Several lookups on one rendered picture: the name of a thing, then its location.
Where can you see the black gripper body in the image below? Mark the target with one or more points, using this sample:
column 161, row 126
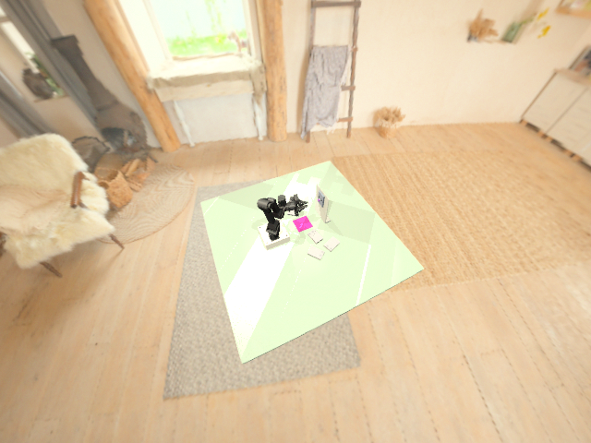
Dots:
column 293, row 205

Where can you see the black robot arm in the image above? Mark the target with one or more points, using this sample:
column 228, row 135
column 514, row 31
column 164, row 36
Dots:
column 273, row 210

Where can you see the magenta translucent square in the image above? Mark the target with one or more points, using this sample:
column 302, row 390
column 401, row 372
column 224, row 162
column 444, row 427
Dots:
column 302, row 224

